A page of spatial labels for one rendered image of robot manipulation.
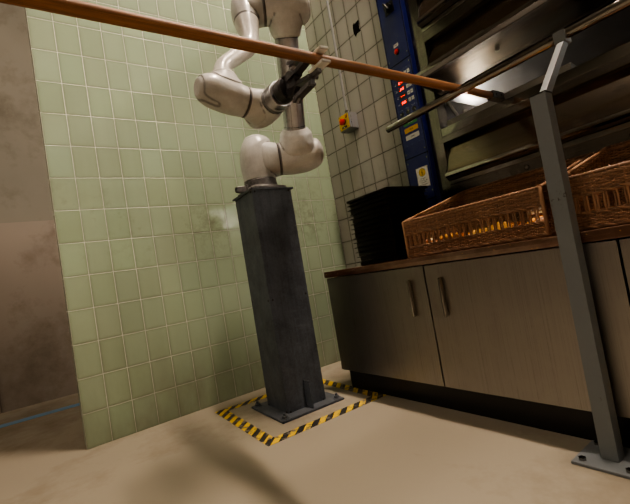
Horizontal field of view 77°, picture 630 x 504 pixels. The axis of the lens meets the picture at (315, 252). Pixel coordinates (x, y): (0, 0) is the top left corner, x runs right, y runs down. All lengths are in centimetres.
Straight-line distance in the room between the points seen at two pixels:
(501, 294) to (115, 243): 166
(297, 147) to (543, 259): 113
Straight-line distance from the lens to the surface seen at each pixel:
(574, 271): 120
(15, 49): 406
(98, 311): 206
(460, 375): 153
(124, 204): 214
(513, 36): 194
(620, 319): 125
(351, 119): 252
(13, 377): 353
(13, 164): 369
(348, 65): 128
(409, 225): 163
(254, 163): 186
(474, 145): 203
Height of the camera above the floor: 60
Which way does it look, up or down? 3 degrees up
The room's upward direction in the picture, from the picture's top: 10 degrees counter-clockwise
